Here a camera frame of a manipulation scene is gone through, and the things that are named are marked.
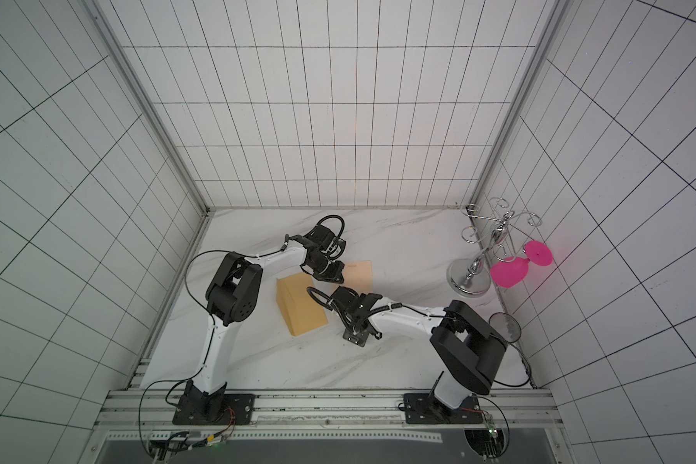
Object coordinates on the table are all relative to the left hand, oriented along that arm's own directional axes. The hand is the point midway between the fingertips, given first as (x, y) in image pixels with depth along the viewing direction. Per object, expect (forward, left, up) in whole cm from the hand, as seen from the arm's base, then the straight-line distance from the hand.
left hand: (338, 285), depth 97 cm
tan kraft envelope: (-10, +12, +1) cm, 16 cm away
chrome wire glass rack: (+2, -45, +2) cm, 46 cm away
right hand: (-10, -8, +1) cm, 13 cm away
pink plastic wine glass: (-5, -50, +17) cm, 54 cm away
